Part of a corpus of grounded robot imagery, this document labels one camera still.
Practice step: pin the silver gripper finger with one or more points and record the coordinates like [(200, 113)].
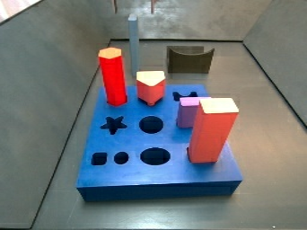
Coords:
[(115, 6), (152, 5)]

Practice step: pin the light blue square-circle object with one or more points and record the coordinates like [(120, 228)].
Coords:
[(133, 43)]

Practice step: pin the black curved fixture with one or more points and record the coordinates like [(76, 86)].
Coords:
[(188, 59)]

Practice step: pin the purple square peg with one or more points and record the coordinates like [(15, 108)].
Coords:
[(187, 113)]

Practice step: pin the red hexagonal peg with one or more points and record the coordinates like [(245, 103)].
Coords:
[(112, 75)]

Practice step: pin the red pentagon peg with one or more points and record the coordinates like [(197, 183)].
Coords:
[(149, 86)]

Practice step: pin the orange rectangular peg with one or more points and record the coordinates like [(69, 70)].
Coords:
[(215, 116)]

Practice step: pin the blue shape sorter base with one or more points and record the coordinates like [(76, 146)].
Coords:
[(135, 157)]

